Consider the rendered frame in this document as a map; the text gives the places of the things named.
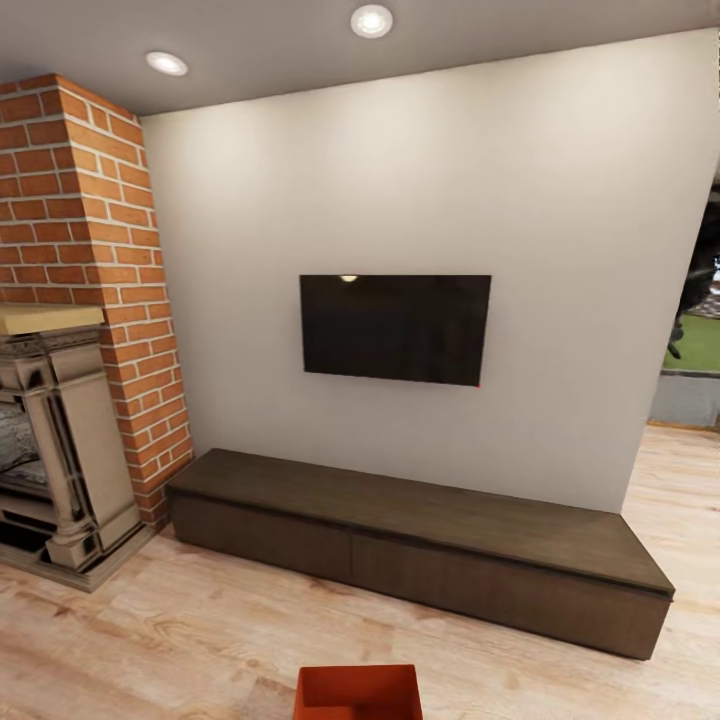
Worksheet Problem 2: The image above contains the storage box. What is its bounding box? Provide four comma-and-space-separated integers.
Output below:
293, 665, 423, 720

